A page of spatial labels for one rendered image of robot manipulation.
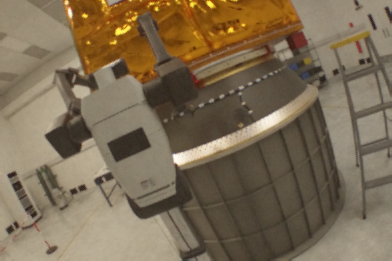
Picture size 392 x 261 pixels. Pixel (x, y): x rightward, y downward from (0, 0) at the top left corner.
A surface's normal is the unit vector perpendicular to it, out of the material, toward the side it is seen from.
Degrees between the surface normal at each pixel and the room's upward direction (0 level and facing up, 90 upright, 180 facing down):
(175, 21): 87
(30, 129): 90
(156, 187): 90
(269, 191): 90
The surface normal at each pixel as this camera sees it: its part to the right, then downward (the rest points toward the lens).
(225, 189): -0.18, 0.16
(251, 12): 0.02, 0.11
